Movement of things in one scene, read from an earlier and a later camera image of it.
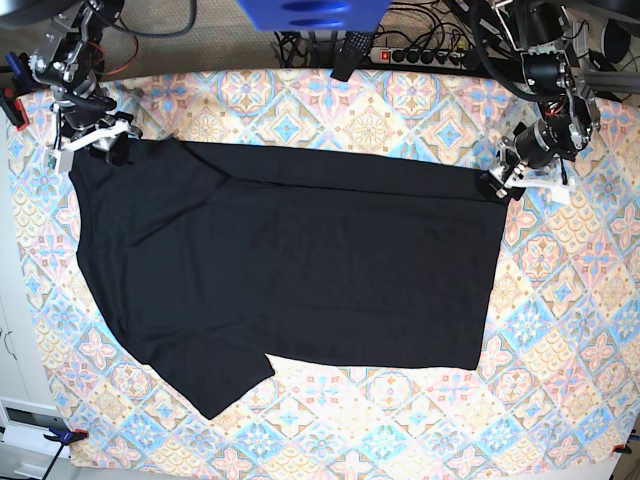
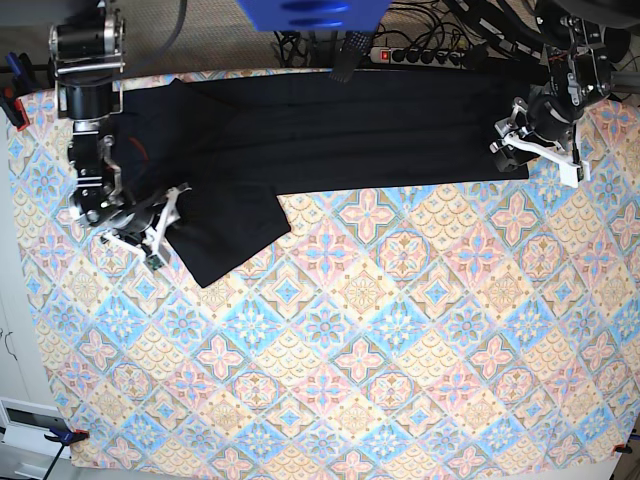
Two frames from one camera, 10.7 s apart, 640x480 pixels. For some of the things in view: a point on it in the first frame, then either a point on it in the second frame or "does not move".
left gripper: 102,128 → 144,221
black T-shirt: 206,259 → 230,145
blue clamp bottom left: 67,437 does not move
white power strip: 423,57 does not move
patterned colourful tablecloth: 555,382 does not move
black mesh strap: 351,51 does not move
